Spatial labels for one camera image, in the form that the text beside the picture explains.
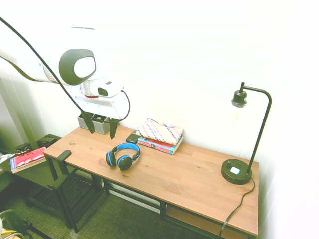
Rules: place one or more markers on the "small dark gadget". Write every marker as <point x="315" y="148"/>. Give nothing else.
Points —
<point x="23" y="149"/>

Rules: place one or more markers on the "blue and black headphones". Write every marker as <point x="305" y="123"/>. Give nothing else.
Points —
<point x="124" y="161"/>

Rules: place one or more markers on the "wooden desk with black frame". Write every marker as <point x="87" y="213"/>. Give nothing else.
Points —
<point x="174" y="174"/>

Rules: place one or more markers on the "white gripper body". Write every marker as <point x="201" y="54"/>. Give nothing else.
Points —
<point x="99" y="107"/>

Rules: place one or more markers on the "black box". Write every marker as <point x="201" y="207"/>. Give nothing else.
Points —
<point x="47" y="141"/>

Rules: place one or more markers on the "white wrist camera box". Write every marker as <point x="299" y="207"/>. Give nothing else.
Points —
<point x="109" y="89"/>

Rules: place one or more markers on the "small black phone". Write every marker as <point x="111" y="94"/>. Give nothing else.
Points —
<point x="131" y="139"/>

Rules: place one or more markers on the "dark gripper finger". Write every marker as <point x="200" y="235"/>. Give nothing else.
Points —
<point x="113" y="129"/>
<point x="89" y="123"/>

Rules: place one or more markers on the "black desk lamp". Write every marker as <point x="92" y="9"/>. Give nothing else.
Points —
<point x="235" y="173"/>

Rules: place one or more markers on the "red and blue book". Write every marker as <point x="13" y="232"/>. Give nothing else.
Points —
<point x="159" y="146"/>

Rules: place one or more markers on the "striped patterned fabric pouch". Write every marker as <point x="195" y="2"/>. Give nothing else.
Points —
<point x="160" y="132"/>

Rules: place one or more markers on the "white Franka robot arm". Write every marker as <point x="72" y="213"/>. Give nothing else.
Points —
<point x="49" y="71"/>

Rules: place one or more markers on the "clear light bulb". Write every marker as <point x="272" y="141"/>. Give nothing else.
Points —
<point x="236" y="114"/>

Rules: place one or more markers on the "grey storage box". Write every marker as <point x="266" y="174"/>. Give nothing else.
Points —
<point x="99" y="127"/>

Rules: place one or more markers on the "red book with white print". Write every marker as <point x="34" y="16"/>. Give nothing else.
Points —
<point x="27" y="159"/>

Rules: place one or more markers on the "black tripod leg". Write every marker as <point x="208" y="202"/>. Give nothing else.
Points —
<point x="37" y="230"/>

